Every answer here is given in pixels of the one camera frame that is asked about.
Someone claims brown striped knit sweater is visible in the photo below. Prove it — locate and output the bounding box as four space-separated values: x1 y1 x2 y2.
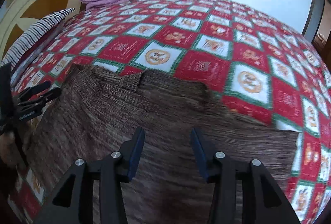
26 64 298 223

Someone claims striped pillow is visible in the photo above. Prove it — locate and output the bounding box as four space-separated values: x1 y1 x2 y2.
1 8 75 70

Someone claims red checkered bed sheet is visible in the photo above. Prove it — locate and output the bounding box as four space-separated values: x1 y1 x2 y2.
13 0 330 223

